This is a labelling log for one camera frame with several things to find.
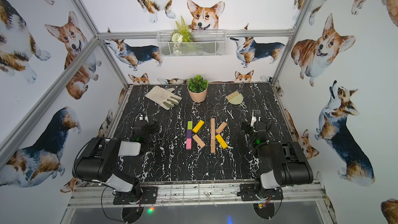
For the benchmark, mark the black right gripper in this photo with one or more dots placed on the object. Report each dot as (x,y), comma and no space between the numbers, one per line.
(248,128)

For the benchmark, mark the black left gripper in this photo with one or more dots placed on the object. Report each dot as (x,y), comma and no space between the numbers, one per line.
(140,124)

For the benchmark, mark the large yellow block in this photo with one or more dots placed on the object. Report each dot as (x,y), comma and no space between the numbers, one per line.
(221,141)

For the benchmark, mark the wooden block numbered twelve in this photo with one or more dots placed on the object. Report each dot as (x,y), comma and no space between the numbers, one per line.
(212,147)

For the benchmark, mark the purple block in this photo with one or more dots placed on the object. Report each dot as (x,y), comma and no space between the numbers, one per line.
(189,134)

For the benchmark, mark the lime green block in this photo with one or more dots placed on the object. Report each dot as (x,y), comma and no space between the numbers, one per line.
(190,125)

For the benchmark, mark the pink block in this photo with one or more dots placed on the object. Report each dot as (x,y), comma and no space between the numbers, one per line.
(188,143)

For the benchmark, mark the small yellow block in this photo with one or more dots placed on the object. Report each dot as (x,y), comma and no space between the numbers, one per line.
(197,128)

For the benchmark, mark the long wooden block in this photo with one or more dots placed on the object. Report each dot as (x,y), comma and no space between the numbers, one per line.
(199,141)

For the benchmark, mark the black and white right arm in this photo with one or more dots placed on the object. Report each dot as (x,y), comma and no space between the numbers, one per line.
(285,162)

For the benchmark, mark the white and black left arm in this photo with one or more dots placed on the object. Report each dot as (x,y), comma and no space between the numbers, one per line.
(97,161)

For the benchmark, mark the white and green work glove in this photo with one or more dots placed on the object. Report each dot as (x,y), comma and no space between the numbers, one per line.
(163,97)

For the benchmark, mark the pink plant pot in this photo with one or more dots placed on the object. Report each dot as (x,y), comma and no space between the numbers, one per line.
(198,97)

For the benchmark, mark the green artificial potted plant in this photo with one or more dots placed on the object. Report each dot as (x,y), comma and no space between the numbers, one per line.
(197,84)

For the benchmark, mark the fern and white flower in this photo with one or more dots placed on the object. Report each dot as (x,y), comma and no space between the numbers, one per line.
(182,38)

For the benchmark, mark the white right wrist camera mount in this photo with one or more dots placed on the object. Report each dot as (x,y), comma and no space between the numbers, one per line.
(256,115)

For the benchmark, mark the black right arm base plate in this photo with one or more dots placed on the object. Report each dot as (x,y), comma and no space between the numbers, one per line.
(252,192)

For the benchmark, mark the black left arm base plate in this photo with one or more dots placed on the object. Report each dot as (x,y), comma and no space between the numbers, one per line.
(142,195)

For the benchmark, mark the aluminium front rail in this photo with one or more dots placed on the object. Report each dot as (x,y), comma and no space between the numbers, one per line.
(186,193)

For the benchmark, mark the white wire wall basket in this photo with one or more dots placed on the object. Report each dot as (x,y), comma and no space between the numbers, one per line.
(193,44)

